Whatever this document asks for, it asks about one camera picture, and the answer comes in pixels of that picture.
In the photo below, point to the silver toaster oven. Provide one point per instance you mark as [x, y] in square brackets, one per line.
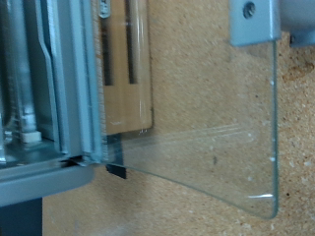
[75, 82]

